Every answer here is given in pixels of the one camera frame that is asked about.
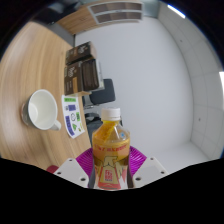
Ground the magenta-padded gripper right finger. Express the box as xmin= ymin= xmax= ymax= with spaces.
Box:
xmin=128 ymin=145 xmax=169 ymax=188

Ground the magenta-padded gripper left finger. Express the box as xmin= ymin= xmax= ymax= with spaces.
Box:
xmin=53 ymin=148 xmax=95 ymax=188

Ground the yellow-labelled tea drink bottle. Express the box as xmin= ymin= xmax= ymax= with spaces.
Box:
xmin=91 ymin=107 xmax=131 ymax=191

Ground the white green purple leaflet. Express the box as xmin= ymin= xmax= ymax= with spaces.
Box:
xmin=61 ymin=95 xmax=86 ymax=139

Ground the green and white patterned mug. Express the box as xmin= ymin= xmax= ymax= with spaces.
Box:
xmin=21 ymin=89 xmax=63 ymax=132

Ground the dark padded office chair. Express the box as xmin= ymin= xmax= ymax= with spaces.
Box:
xmin=89 ymin=78 xmax=116 ymax=107

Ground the dark brown carton box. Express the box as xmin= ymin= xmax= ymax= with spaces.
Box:
xmin=65 ymin=41 xmax=98 ymax=66
xmin=81 ymin=59 xmax=100 ymax=92

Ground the rectangular ceiling light panel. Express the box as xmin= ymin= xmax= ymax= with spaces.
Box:
xmin=166 ymin=4 xmax=187 ymax=20
xmin=218 ymin=70 xmax=224 ymax=111

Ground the wooden glass-door cabinet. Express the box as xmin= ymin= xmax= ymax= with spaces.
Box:
xmin=56 ymin=1 xmax=144 ymax=36

